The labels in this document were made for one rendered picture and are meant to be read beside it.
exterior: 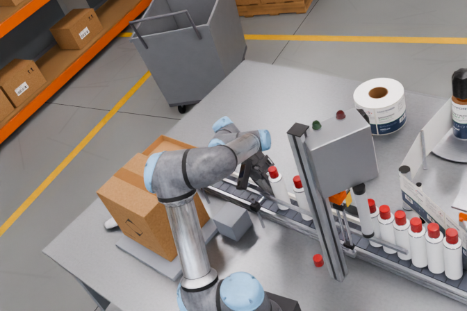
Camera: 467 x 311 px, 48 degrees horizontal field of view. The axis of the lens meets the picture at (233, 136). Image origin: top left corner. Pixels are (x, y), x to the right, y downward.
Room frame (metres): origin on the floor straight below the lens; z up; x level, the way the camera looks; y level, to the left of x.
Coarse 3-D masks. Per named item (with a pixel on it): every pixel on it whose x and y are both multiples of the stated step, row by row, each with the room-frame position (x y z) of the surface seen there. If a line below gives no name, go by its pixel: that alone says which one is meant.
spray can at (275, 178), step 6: (270, 168) 1.41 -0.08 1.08; (276, 168) 1.40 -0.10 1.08; (270, 174) 1.39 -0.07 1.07; (276, 174) 1.39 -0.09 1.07; (270, 180) 1.39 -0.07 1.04; (276, 180) 1.38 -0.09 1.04; (282, 180) 1.39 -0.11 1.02; (276, 186) 1.38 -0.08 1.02; (282, 186) 1.38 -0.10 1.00; (276, 192) 1.38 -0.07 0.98; (282, 192) 1.38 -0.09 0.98; (276, 198) 1.39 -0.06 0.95; (282, 198) 1.38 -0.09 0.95; (288, 198) 1.39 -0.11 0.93
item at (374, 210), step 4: (368, 200) 1.10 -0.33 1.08; (372, 200) 1.10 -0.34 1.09; (368, 204) 1.09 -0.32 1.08; (372, 204) 1.08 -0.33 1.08; (372, 208) 1.08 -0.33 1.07; (376, 208) 1.08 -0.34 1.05; (372, 212) 1.08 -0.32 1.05; (376, 212) 1.08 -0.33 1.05; (372, 216) 1.07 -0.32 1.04; (376, 216) 1.07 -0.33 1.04; (372, 220) 1.07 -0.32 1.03; (376, 220) 1.07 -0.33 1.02; (372, 224) 1.07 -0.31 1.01; (376, 224) 1.07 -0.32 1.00; (376, 228) 1.07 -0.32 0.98; (376, 232) 1.07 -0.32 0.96; (376, 236) 1.07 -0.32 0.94; (380, 236) 1.07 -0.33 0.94; (372, 244) 1.08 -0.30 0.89; (376, 244) 1.07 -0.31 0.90
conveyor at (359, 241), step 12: (228, 192) 1.59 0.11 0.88; (240, 192) 1.56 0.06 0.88; (264, 192) 1.51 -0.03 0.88; (264, 204) 1.45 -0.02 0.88; (276, 204) 1.43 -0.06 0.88; (288, 216) 1.35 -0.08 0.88; (300, 216) 1.32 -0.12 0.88; (336, 228) 1.21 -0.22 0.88; (360, 228) 1.17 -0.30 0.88; (348, 240) 1.14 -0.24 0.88; (360, 240) 1.12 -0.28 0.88; (372, 252) 1.06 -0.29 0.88; (384, 252) 1.04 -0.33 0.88; (408, 264) 0.97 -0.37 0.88; (432, 276) 0.90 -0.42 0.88; (444, 276) 0.88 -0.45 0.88
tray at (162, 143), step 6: (162, 138) 2.16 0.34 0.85; (168, 138) 2.13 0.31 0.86; (156, 144) 2.14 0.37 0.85; (162, 144) 2.14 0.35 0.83; (168, 144) 2.12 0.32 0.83; (174, 144) 2.10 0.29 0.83; (180, 144) 2.07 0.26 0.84; (186, 144) 2.02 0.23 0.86; (150, 150) 2.11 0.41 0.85; (156, 150) 2.11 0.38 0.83; (162, 150) 2.09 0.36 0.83; (168, 150) 2.07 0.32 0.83; (174, 150) 2.06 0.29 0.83
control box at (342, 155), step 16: (352, 112) 1.07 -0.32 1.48; (336, 128) 1.03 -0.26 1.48; (352, 128) 1.01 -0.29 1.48; (368, 128) 1.00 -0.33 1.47; (304, 144) 1.03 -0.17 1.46; (320, 144) 1.00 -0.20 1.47; (336, 144) 0.99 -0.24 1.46; (352, 144) 0.99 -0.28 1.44; (368, 144) 1.00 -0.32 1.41; (320, 160) 0.99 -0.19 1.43; (336, 160) 0.99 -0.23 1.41; (352, 160) 0.99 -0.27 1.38; (368, 160) 1.00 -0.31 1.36; (320, 176) 0.99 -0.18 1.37; (336, 176) 0.99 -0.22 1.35; (352, 176) 0.99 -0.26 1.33; (368, 176) 0.99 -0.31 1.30; (320, 192) 1.00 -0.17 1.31; (336, 192) 0.99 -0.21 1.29
